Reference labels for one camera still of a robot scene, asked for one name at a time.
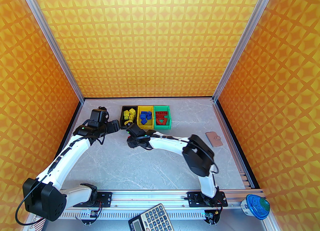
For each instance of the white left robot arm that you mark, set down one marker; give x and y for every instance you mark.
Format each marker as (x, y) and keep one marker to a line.
(67, 157)

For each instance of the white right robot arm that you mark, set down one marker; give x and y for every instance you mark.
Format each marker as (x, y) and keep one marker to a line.
(170, 144)

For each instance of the yellow plastic storage bin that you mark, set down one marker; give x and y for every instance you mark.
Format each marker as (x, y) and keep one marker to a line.
(145, 126)

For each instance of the black plastic storage bin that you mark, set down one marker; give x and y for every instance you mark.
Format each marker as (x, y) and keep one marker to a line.
(126, 107)

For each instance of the green plastic storage bin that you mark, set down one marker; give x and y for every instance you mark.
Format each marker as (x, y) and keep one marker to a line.
(162, 127)

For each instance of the pink wallet case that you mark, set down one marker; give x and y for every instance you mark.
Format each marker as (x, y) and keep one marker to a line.
(214, 139)

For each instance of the black desk calculator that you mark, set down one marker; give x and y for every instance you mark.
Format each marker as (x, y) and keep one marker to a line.
(152, 218)

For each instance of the red striped printed packet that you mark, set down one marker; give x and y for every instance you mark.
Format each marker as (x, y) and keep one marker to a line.
(37, 226)

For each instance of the paper cup with blue lid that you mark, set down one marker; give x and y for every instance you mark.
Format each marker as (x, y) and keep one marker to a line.
(257, 207)

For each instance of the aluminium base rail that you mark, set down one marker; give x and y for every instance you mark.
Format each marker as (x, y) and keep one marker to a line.
(150, 197)

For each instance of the aluminium frame post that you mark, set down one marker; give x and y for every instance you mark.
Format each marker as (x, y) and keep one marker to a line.
(51, 40)
(246, 37)

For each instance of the aluminium side rail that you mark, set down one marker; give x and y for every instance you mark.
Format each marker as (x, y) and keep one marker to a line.
(250, 181)

